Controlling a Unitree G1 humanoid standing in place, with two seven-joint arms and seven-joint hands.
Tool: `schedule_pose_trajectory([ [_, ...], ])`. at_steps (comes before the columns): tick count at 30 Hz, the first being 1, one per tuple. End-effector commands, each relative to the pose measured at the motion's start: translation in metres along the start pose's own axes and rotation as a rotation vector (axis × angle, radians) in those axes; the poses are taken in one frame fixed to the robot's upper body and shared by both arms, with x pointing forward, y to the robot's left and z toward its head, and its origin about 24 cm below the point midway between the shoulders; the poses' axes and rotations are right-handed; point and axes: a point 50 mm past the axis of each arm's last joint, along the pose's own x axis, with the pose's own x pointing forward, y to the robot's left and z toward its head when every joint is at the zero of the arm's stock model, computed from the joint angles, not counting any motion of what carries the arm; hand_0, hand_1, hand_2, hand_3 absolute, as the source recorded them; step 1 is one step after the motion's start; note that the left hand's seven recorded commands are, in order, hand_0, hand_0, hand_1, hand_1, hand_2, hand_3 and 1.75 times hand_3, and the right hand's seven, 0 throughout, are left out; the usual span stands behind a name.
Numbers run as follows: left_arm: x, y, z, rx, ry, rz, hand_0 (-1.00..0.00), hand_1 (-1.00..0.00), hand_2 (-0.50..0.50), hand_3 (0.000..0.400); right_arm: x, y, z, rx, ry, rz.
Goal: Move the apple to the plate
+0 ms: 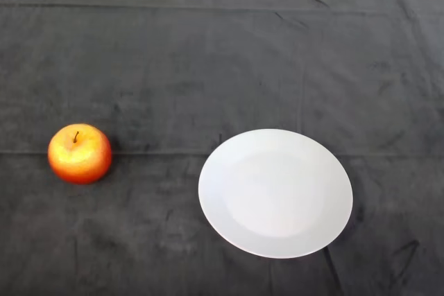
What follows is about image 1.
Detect red yellow apple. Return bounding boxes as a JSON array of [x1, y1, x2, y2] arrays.
[[47, 123, 113, 185]]

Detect white round plate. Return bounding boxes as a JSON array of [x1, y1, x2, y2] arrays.
[[198, 128, 354, 260]]

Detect black table cloth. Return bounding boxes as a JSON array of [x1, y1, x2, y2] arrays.
[[0, 0, 444, 296]]

